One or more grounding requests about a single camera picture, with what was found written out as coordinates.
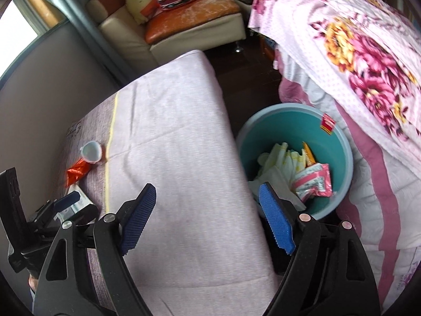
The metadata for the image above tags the pink snack wrapper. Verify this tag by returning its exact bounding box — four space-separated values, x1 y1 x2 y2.
291 163 333 203

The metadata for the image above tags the white crumpled paper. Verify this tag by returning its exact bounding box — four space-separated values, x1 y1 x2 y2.
248 166 307 212

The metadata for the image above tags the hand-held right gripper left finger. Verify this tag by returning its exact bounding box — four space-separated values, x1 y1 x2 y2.
33 183 157 316

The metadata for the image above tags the grey blue curtain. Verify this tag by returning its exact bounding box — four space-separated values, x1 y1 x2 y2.
43 0 132 83

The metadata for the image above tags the wooden window frame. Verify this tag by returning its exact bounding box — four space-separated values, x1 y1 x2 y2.
20 0 66 27

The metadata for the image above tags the crumpled orange wrapper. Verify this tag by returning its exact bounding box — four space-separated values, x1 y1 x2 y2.
66 158 96 187

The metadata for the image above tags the floral pink bed sheet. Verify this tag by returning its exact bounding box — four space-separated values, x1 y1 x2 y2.
247 0 421 172

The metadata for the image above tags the white yellow wrapper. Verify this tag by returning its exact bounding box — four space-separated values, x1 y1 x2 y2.
268 141 308 185

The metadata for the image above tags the small white cup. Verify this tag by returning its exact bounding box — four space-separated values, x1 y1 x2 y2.
81 141 102 164

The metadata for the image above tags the person's left forearm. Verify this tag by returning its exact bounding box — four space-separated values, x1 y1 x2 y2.
28 271 42 303

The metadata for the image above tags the pink white quilted bedspread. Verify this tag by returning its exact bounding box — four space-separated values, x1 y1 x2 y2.
273 48 421 307

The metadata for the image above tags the teal plastic trash bin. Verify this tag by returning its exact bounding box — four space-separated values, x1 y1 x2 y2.
236 103 354 221

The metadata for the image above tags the white blue printed packet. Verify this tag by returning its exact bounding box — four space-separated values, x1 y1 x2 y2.
59 184 94 219

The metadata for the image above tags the yellow plush pillow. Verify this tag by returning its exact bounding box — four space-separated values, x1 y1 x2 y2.
125 0 162 25

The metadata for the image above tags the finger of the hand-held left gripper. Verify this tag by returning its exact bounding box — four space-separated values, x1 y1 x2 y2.
49 191 81 212
66 205 100 224

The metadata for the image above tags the narrow orange wrapper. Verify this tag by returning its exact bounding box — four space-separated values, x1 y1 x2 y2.
302 141 317 167

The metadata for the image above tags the cream leather sofa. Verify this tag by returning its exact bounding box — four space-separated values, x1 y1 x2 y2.
86 0 247 66

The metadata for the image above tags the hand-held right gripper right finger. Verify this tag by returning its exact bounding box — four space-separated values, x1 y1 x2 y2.
259 182 382 316

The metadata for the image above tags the orange leather seat cushion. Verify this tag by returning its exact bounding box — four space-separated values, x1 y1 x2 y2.
145 0 242 45

